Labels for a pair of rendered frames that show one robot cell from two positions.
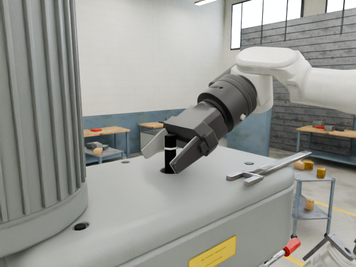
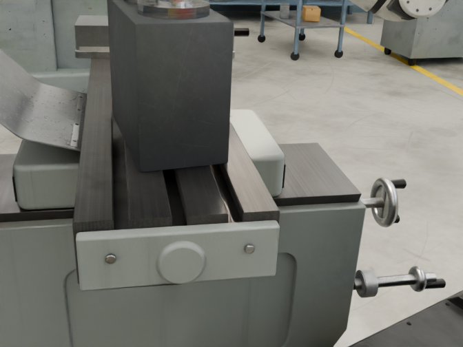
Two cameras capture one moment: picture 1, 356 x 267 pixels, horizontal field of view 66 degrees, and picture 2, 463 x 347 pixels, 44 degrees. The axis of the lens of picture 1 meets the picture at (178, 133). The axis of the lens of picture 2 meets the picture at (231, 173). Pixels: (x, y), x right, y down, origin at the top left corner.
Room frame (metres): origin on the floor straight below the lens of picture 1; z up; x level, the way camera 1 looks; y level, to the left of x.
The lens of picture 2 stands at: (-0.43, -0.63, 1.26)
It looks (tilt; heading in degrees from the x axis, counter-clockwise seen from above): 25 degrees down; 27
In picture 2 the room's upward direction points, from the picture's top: 3 degrees clockwise
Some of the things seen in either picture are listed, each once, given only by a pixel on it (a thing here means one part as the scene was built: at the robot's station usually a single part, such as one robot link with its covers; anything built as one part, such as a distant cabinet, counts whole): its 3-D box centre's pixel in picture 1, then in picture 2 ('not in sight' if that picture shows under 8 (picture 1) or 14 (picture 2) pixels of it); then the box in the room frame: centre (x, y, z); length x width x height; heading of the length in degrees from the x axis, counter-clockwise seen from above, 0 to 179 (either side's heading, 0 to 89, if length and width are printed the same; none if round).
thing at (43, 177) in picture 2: not in sight; (150, 146); (0.44, 0.01, 0.81); 0.50 x 0.35 x 0.12; 129
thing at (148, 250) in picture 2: not in sight; (148, 90); (0.49, 0.05, 0.91); 1.24 x 0.23 x 0.08; 39
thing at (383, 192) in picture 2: not in sight; (369, 202); (0.76, -0.37, 0.65); 0.16 x 0.12 x 0.12; 129
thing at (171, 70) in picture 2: not in sight; (165, 71); (0.21, -0.19, 1.05); 0.22 x 0.12 x 0.20; 48
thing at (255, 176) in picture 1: (277, 164); not in sight; (0.46, -0.18, 1.89); 0.24 x 0.04 x 0.01; 132
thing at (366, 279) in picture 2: not in sight; (399, 280); (0.67, -0.49, 0.53); 0.22 x 0.06 x 0.06; 129
